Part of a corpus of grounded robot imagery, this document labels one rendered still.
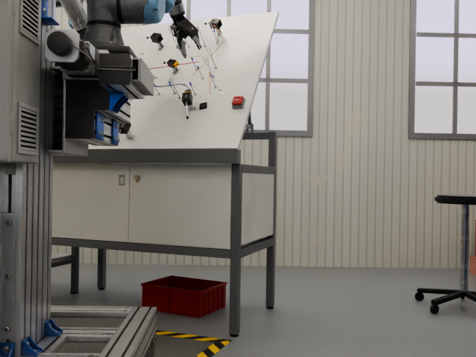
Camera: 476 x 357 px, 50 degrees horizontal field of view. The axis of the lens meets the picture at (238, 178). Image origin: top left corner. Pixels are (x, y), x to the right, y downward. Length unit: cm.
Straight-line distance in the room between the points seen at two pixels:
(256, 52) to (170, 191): 89
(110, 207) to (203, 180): 54
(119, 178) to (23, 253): 117
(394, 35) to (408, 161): 108
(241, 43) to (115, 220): 117
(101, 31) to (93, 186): 110
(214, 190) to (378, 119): 239
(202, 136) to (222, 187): 27
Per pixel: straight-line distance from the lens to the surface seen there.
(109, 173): 267
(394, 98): 456
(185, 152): 241
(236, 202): 235
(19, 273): 154
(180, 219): 247
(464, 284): 327
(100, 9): 187
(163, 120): 262
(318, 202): 435
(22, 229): 153
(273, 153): 288
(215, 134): 242
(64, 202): 284
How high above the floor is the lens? 73
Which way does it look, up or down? level
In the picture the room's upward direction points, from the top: 1 degrees clockwise
